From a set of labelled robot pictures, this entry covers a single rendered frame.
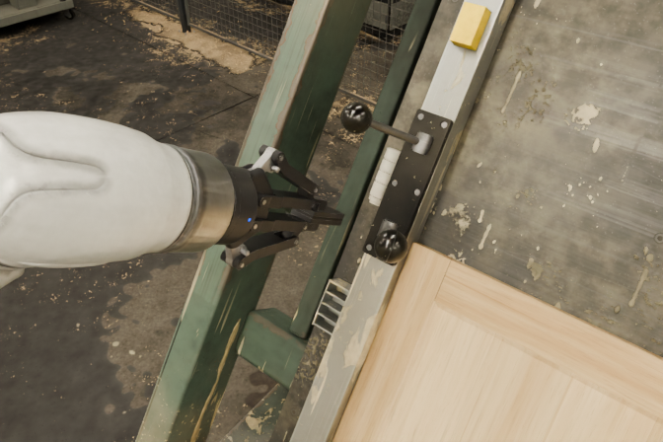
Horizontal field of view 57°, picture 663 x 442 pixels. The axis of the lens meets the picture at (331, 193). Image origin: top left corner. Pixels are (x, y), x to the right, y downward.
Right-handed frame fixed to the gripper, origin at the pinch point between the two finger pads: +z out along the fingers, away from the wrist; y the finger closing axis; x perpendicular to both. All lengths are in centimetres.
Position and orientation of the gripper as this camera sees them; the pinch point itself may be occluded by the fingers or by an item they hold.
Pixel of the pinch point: (318, 213)
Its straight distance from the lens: 72.5
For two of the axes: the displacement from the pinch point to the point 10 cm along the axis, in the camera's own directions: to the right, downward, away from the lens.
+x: 7.9, 3.7, -4.9
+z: 5.0, 0.8, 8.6
